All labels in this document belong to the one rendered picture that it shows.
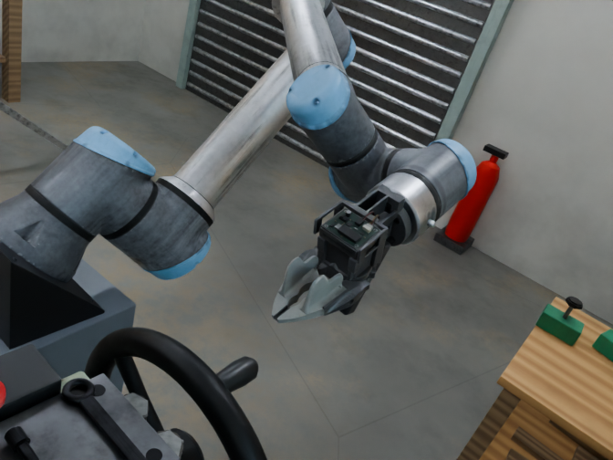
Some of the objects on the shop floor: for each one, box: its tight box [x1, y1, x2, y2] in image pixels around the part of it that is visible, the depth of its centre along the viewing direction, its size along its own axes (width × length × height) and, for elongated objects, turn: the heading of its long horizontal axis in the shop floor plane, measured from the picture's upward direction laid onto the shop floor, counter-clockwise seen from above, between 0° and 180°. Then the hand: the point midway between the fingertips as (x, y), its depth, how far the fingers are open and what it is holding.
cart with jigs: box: [456, 296, 613, 460], centre depth 144 cm, size 66×57×64 cm
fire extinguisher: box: [433, 144, 509, 256], centre depth 293 cm, size 18×19×60 cm
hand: (283, 316), depth 61 cm, fingers closed
